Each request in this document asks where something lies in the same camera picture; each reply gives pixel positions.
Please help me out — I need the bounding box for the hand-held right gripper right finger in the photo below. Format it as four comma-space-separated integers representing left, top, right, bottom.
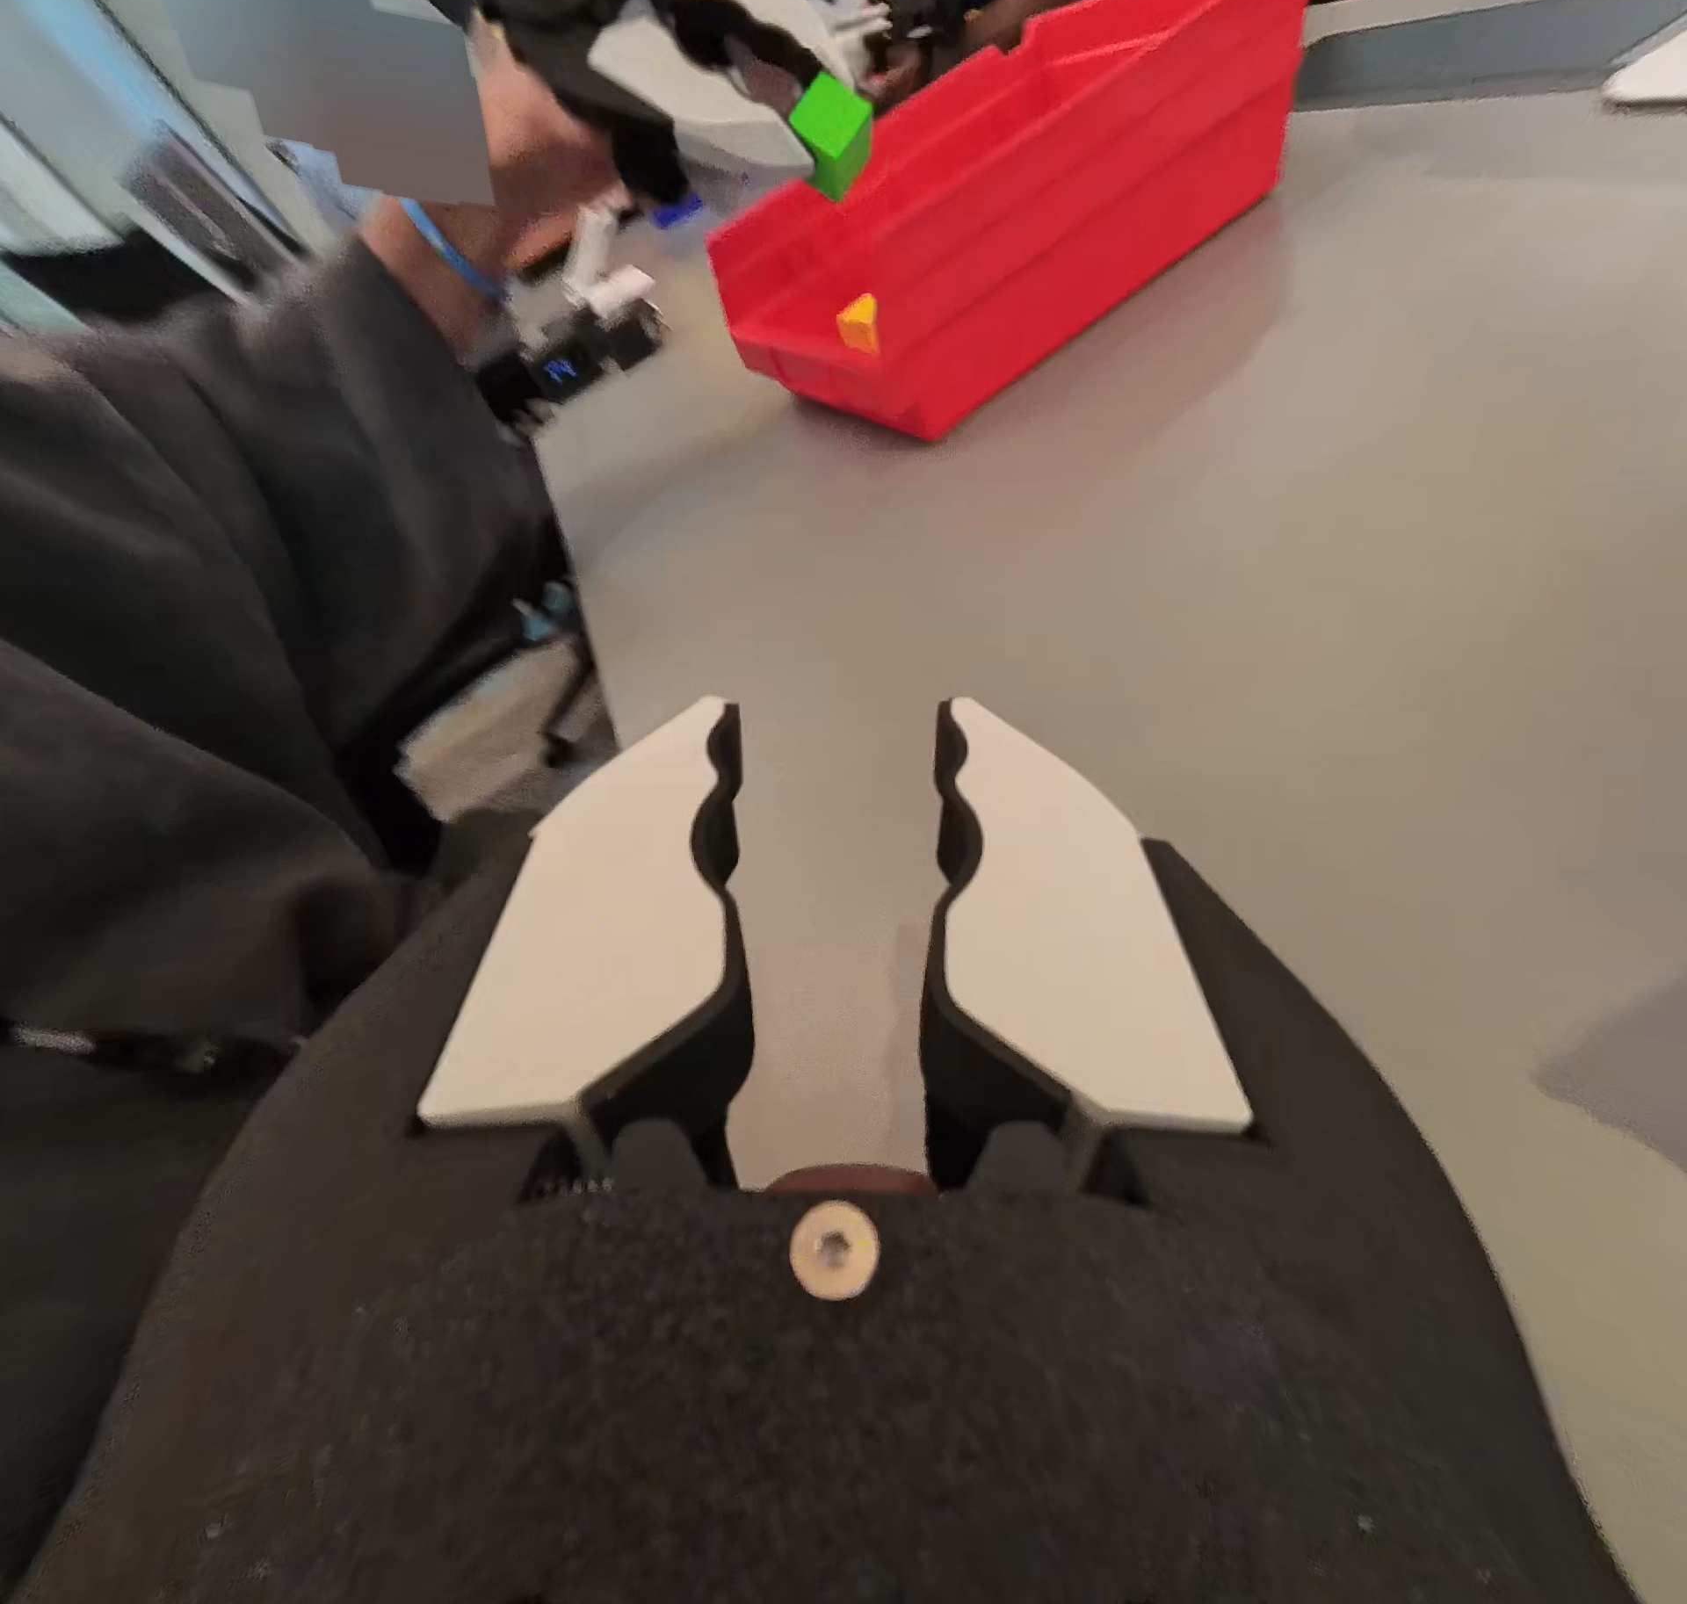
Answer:
921, 698, 1257, 1137

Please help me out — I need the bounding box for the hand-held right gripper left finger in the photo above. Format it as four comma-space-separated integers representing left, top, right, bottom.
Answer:
417, 698, 756, 1137

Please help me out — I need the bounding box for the green wooden cube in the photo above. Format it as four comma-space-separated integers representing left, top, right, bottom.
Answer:
789, 75, 877, 205

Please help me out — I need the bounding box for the red plastic bin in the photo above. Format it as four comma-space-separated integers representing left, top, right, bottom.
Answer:
707, 0, 1329, 447

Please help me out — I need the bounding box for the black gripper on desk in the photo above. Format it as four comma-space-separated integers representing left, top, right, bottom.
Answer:
475, 196, 666, 426

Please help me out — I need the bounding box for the person's left hand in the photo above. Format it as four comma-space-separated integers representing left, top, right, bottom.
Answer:
463, 24, 640, 263

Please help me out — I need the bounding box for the person's black chair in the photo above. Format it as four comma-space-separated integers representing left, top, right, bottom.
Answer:
343, 512, 614, 830

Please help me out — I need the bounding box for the blue wristband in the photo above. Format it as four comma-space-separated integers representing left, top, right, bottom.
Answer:
401, 196, 512, 310

